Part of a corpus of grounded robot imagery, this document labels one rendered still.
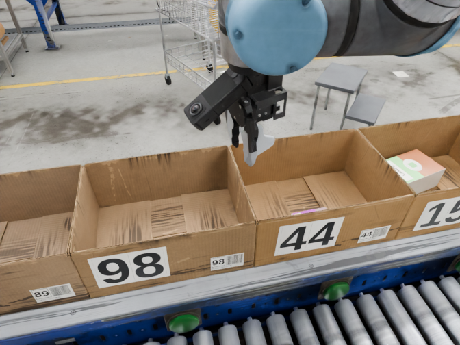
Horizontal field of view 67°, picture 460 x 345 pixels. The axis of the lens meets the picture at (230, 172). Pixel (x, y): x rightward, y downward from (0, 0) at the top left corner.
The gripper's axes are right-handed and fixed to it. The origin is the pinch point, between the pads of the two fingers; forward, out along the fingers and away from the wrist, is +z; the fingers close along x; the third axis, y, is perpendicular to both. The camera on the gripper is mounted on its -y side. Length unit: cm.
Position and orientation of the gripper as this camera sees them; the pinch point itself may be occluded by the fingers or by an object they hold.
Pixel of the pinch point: (239, 152)
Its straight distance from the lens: 67.0
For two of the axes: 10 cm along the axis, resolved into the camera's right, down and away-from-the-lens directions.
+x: -4.5, -6.5, 6.1
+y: 8.9, -3.6, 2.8
